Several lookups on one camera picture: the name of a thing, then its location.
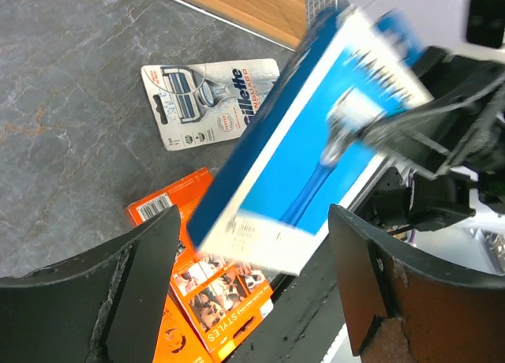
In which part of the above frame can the orange Styler razor box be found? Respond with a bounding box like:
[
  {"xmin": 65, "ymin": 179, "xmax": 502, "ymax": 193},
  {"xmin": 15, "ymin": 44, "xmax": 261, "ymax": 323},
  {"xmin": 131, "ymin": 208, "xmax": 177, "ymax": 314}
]
[{"xmin": 125, "ymin": 168, "xmax": 273, "ymax": 362}]

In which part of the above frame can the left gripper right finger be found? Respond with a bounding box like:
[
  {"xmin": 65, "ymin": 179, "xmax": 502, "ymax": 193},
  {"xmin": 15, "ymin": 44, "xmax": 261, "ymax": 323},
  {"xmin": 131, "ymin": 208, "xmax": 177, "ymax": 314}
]
[{"xmin": 328, "ymin": 205, "xmax": 504, "ymax": 362}]

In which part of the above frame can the orange Gillette Fusion box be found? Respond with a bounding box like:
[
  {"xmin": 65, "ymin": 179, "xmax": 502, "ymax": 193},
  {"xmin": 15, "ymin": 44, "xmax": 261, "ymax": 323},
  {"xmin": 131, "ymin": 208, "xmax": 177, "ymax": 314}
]
[{"xmin": 152, "ymin": 295, "xmax": 213, "ymax": 363}]

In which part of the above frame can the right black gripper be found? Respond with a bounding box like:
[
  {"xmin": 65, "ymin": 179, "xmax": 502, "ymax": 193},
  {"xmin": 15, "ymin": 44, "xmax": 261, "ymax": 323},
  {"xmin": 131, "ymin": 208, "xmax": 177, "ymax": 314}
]
[{"xmin": 357, "ymin": 46, "xmax": 504, "ymax": 178}]

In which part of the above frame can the white wire wooden shelf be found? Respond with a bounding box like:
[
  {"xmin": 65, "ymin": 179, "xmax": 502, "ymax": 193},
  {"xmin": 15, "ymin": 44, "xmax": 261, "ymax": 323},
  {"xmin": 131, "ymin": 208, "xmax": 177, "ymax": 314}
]
[{"xmin": 137, "ymin": 0, "xmax": 340, "ymax": 52}]

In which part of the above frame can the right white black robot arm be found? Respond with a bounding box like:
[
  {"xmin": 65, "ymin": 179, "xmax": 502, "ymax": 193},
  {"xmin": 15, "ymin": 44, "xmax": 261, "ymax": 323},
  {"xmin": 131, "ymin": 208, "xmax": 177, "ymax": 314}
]
[{"xmin": 357, "ymin": 46, "xmax": 504, "ymax": 275}]

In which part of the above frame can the white Gillette SkinGuard pack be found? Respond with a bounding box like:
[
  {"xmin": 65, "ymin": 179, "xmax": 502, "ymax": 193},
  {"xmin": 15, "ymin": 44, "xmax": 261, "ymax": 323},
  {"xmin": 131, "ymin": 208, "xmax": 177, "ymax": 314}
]
[{"xmin": 140, "ymin": 58, "xmax": 279, "ymax": 152}]

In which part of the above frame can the blue Harry's razor box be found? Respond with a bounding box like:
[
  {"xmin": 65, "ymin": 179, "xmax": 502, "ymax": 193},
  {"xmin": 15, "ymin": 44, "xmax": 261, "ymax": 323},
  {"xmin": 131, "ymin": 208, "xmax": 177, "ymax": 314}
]
[{"xmin": 187, "ymin": 7, "xmax": 432, "ymax": 275}]

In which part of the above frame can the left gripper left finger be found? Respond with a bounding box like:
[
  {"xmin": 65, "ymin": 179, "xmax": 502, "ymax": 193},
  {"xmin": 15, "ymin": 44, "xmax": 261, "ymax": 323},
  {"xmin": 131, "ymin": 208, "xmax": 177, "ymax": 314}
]
[{"xmin": 1, "ymin": 207, "xmax": 181, "ymax": 362}]

